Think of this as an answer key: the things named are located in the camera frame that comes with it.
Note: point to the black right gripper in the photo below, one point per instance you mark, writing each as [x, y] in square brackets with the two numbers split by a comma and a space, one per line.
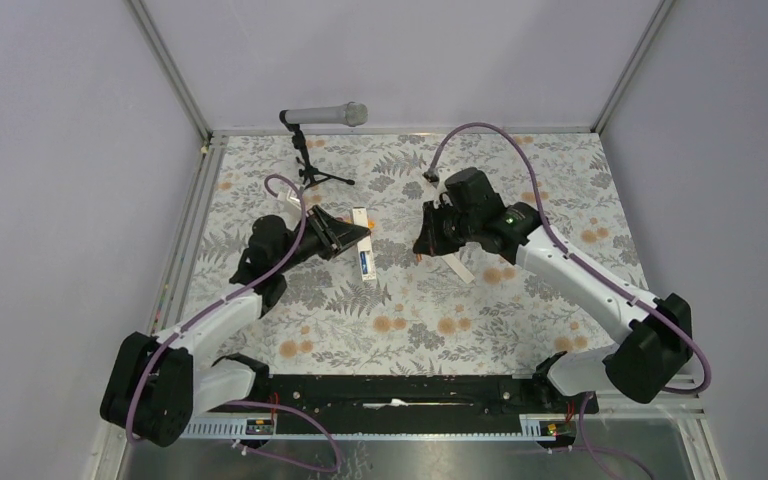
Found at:
[430, 243]

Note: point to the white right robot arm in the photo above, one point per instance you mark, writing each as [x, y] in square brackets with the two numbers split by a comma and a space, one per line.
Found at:
[649, 334]

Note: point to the black microphone tripod stand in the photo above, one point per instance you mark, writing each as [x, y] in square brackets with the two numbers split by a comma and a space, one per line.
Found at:
[310, 175]

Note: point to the white remote battery cover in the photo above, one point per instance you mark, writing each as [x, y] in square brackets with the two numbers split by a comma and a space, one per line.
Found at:
[455, 264]

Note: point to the grey slotted cable duct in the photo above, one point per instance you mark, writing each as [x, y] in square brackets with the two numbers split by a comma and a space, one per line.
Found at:
[382, 426]

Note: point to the grey microphone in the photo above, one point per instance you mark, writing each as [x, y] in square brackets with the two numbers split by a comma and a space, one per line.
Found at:
[351, 114]

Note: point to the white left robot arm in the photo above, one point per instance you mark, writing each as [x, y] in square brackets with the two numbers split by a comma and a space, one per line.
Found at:
[160, 382]

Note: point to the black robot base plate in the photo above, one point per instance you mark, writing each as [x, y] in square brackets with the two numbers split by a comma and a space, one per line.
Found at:
[319, 395]

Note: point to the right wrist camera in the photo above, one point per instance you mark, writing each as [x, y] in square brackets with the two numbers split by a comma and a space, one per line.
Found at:
[432, 177]

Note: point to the floral patterned table mat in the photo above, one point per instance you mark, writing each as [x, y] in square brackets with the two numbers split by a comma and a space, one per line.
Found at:
[418, 316]

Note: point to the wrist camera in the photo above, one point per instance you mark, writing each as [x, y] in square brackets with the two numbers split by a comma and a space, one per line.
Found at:
[290, 202]
[432, 177]

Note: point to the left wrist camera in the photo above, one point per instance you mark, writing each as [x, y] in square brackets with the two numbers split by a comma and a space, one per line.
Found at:
[290, 202]

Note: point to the white remote control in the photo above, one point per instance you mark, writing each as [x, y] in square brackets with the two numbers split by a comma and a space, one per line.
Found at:
[364, 244]

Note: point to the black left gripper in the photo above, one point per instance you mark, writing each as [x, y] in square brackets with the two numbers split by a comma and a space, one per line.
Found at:
[333, 235]

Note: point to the orange toy car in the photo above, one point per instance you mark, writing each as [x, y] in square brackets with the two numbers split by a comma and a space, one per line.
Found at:
[369, 224]

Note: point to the blue battery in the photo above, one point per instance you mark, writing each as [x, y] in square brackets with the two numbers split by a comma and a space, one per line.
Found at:
[364, 257]

